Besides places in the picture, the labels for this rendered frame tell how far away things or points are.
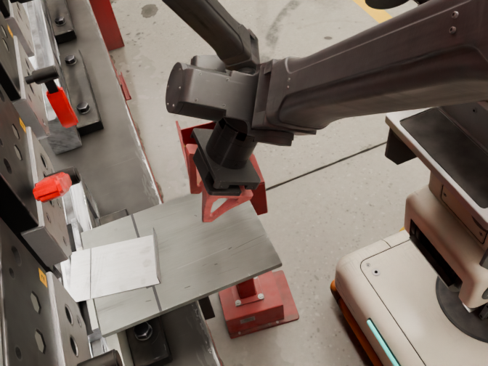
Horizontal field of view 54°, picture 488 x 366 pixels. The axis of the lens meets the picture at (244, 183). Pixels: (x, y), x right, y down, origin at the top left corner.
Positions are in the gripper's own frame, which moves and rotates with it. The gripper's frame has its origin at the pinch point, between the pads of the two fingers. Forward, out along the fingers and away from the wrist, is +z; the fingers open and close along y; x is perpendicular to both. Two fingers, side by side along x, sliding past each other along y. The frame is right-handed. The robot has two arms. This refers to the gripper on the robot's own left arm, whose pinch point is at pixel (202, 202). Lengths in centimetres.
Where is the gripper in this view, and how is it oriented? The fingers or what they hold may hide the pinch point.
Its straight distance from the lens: 68.2
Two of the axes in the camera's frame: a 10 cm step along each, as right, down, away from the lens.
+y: 3.6, 7.0, -6.1
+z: -3.9, 7.1, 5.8
